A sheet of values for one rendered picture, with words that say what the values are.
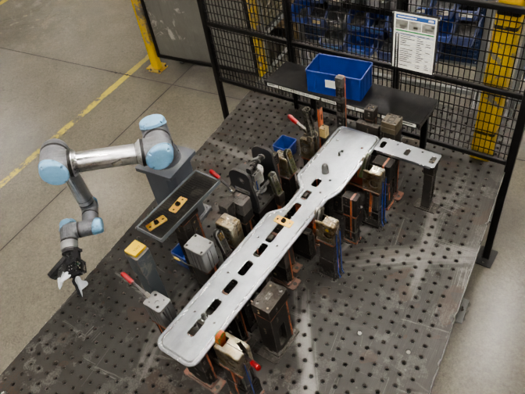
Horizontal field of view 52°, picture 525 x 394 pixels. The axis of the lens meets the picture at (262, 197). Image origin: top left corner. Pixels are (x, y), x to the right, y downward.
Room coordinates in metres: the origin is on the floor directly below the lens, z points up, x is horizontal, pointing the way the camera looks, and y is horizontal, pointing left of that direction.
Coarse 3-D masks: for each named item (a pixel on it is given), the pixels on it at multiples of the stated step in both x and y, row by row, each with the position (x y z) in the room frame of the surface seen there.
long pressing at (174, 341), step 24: (336, 144) 1.92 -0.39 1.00; (360, 144) 1.89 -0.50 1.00; (312, 168) 1.79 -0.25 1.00; (336, 168) 1.76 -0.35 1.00; (312, 192) 1.63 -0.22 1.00; (336, 192) 1.61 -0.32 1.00; (264, 216) 1.55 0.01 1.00; (312, 216) 1.50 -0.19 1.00; (264, 240) 1.42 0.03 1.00; (288, 240) 1.40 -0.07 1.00; (240, 264) 1.32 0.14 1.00; (264, 264) 1.30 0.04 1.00; (216, 288) 1.23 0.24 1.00; (240, 288) 1.21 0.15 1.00; (192, 312) 1.14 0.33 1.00; (216, 312) 1.12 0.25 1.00; (168, 336) 1.06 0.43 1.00; (192, 360) 0.95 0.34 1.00
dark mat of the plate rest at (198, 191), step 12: (192, 180) 1.68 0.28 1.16; (204, 180) 1.67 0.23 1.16; (180, 192) 1.62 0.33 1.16; (192, 192) 1.61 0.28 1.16; (204, 192) 1.60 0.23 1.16; (168, 204) 1.57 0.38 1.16; (192, 204) 1.54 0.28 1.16; (156, 216) 1.51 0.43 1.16; (168, 216) 1.50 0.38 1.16; (180, 216) 1.49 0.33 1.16; (144, 228) 1.46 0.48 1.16; (156, 228) 1.45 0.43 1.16; (168, 228) 1.43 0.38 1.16
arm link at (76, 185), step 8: (64, 144) 1.84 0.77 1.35; (80, 176) 1.88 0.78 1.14; (72, 184) 1.84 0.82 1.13; (80, 184) 1.85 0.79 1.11; (72, 192) 1.85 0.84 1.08; (80, 192) 1.84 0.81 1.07; (88, 192) 1.87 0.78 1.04; (80, 200) 1.84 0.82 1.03; (88, 200) 1.85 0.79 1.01; (96, 200) 1.91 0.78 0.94; (80, 208) 1.85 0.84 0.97; (88, 208) 1.84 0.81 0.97; (96, 208) 1.86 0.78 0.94
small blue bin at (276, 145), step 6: (282, 138) 2.32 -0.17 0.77; (288, 138) 2.30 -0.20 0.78; (294, 138) 2.28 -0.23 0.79; (276, 144) 2.28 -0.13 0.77; (282, 144) 2.31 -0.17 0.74; (288, 144) 2.30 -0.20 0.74; (294, 144) 2.25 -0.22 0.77; (276, 150) 2.24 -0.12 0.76; (282, 150) 2.21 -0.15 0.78; (294, 150) 2.25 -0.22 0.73
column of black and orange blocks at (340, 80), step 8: (336, 80) 2.17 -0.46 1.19; (344, 80) 2.16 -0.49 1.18; (336, 88) 2.17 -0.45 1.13; (344, 88) 2.16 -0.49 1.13; (336, 96) 2.19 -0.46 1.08; (344, 96) 2.17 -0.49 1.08; (336, 104) 2.18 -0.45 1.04; (344, 104) 2.16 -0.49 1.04; (344, 112) 2.16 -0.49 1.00; (344, 120) 2.15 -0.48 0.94
